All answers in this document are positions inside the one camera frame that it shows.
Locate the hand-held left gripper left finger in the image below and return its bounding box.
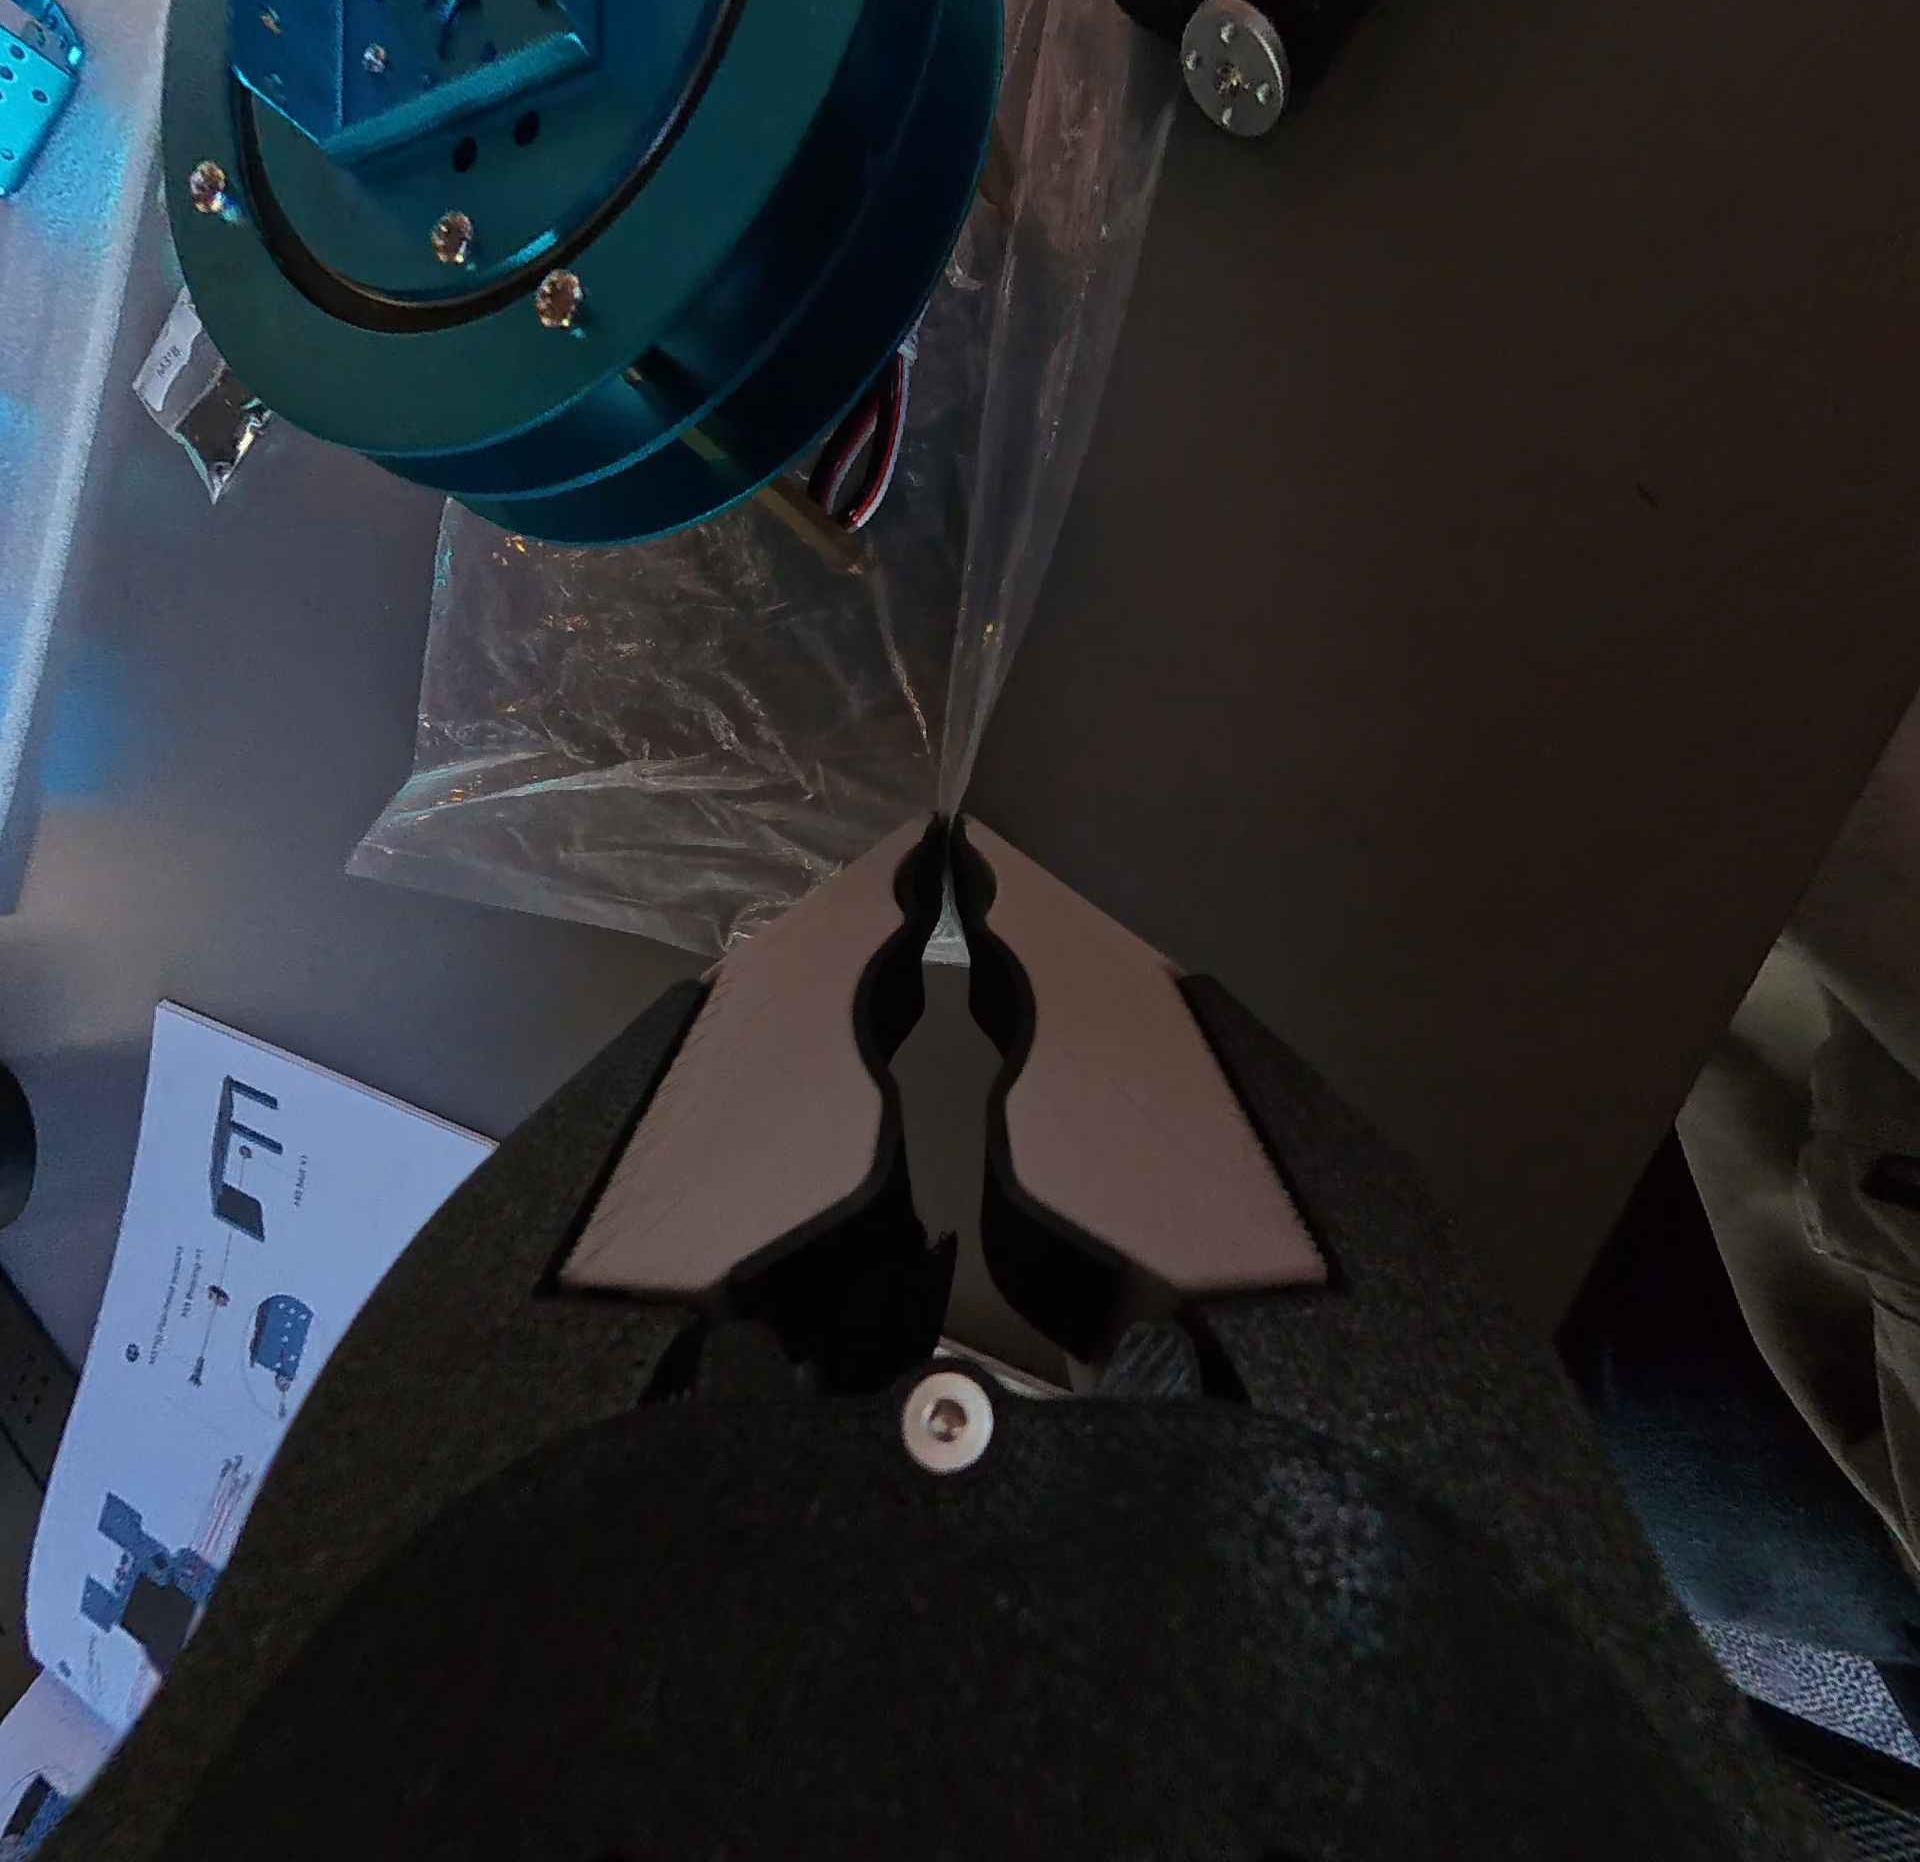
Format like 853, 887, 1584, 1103
555, 816, 962, 1399

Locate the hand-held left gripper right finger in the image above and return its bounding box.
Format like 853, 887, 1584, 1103
933, 816, 1333, 1360

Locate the large clear plastic bag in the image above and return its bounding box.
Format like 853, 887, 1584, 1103
346, 0, 1189, 964

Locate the blue round metal turntable base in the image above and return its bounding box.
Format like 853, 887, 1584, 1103
157, 0, 1007, 543

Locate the black servo with metal horn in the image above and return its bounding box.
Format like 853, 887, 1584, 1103
1106, 0, 1420, 142

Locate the dark grey desk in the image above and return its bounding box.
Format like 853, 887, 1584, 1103
0, 0, 1920, 1745

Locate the white instruction sheet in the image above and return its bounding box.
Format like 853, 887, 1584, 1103
23, 999, 505, 1745

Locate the grey fabric chair seat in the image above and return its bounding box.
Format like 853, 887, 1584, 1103
1560, 1263, 1920, 1805

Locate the group of hardware zip bags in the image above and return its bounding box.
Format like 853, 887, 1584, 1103
133, 302, 279, 506

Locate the white red black servo cable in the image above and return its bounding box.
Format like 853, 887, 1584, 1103
810, 339, 930, 532

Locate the blue metal bracket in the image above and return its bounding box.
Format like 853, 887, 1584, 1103
0, 0, 94, 206

